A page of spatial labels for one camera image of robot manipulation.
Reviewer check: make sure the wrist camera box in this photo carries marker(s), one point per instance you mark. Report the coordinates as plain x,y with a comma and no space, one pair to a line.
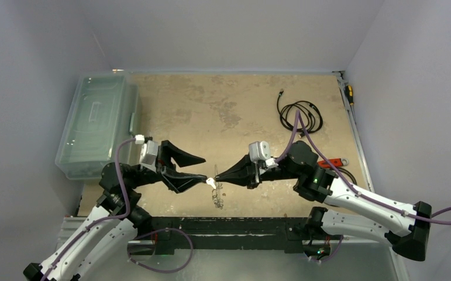
260,154
149,150

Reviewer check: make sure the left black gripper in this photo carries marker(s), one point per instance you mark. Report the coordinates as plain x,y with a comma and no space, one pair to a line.
166,168

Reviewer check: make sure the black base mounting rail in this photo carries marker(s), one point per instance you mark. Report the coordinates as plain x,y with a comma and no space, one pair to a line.
164,235

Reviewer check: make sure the red handled adjustable wrench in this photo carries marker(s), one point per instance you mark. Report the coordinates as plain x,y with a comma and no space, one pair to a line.
336,162

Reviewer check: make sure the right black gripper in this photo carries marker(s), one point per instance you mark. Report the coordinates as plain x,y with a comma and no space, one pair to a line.
254,174

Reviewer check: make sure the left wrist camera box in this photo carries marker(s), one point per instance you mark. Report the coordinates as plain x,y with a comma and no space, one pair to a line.
149,150

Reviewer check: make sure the yellow black screwdriver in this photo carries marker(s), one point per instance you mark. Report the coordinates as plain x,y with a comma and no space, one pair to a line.
349,94

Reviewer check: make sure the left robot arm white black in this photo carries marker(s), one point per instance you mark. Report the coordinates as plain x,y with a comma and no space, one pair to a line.
116,218

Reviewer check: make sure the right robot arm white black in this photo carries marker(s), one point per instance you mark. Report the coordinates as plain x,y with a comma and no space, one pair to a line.
401,226

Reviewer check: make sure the silver key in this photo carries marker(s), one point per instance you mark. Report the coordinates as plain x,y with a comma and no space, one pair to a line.
211,182

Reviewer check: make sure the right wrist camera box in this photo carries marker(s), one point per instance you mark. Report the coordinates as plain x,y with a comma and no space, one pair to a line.
260,154

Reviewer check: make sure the clear plastic storage bin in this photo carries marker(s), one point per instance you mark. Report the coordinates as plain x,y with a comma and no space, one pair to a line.
105,111

